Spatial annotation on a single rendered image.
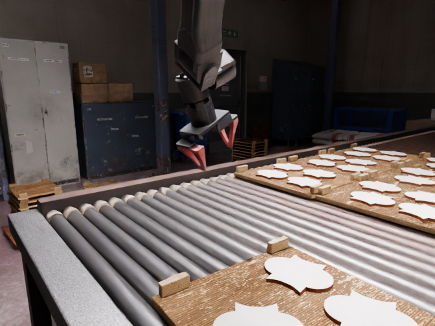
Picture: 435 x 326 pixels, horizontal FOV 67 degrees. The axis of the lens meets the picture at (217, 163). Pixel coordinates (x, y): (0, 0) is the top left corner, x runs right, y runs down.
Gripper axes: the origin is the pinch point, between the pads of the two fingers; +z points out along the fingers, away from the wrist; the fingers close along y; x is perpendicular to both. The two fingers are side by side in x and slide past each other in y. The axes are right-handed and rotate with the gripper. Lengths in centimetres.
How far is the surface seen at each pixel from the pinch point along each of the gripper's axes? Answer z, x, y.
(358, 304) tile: 16.2, 35.6, 10.6
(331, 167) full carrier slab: 59, -13, -75
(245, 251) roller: 22.1, 7.1, 7.0
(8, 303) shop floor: 102, -164, 63
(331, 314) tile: 13.9, 33.5, 15.5
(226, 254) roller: 20.0, 5.2, 10.9
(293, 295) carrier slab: 15.4, 26.0, 14.8
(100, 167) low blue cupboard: 172, -398, -106
